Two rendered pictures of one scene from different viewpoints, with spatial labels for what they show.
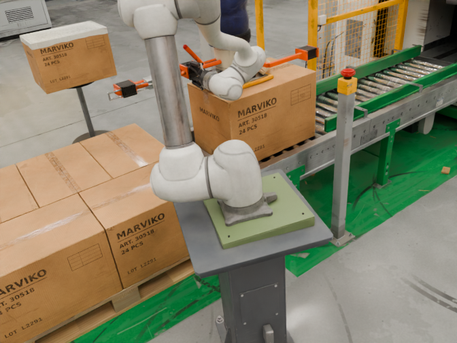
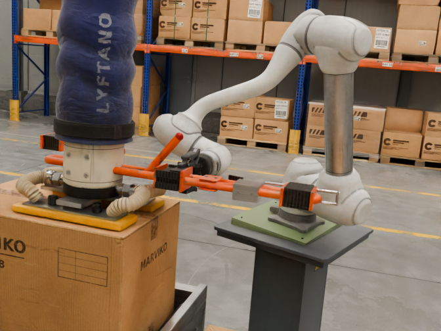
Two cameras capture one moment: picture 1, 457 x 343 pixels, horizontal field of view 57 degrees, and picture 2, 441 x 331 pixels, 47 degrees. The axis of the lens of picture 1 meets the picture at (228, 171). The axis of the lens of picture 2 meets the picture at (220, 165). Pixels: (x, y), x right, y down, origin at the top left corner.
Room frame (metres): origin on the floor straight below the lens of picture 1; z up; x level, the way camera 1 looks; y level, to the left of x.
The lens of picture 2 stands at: (2.91, 1.25, 1.40)
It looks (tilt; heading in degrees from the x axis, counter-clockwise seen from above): 12 degrees down; 228
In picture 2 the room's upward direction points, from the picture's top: 4 degrees clockwise
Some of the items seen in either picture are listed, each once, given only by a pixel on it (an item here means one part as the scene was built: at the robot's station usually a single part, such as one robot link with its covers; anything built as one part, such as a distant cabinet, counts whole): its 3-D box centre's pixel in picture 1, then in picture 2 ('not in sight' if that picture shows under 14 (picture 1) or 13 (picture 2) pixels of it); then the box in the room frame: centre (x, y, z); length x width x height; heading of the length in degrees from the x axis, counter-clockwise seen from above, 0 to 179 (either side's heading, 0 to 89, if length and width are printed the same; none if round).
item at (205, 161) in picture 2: (205, 77); (197, 168); (1.94, 0.07, 1.08); 0.09 x 0.07 x 0.08; 32
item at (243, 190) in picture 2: (151, 82); (247, 190); (1.97, 0.32, 1.07); 0.07 x 0.07 x 0.04; 32
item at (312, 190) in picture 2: (125, 88); (298, 196); (1.90, 0.44, 1.08); 0.08 x 0.07 x 0.05; 122
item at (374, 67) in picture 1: (351, 72); not in sight; (3.11, -1.02, 0.60); 1.60 x 0.10 x 0.09; 122
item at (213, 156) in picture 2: (213, 82); (205, 165); (1.88, 0.03, 1.08); 0.09 x 0.06 x 0.09; 122
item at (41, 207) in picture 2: not in sight; (74, 207); (2.30, -0.02, 0.98); 0.34 x 0.10 x 0.05; 122
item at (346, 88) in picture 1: (341, 166); not in sight; (1.95, -0.62, 0.50); 0.07 x 0.07 x 1.00; 32
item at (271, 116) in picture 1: (253, 110); (65, 263); (2.25, -0.18, 0.75); 0.60 x 0.40 x 0.40; 122
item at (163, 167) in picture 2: (190, 69); (173, 176); (2.09, 0.14, 1.08); 0.10 x 0.08 x 0.06; 32
